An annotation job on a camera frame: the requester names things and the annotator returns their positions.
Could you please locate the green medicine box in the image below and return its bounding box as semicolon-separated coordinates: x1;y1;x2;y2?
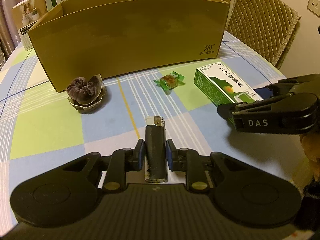
194;62;263;106

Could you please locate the black lighter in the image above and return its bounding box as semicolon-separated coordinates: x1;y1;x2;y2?
145;116;168;183

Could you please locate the green candy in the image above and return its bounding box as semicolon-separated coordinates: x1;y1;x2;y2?
154;71;184;91

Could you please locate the dark velvet scrunchie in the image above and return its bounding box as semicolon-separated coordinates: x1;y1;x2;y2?
66;74;106;112

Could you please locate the person's right hand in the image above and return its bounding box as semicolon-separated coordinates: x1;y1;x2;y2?
299;133;320;182

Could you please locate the quilted tan chair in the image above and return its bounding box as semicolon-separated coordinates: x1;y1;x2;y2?
226;0;301;69

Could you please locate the large open cardboard box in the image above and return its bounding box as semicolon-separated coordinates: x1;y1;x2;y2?
29;0;229;92

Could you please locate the white product box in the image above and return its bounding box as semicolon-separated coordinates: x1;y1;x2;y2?
11;0;52;51

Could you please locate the mauve curtain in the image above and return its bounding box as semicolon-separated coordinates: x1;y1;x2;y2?
0;0;23;58

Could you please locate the wall socket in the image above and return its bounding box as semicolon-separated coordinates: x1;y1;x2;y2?
307;0;320;17

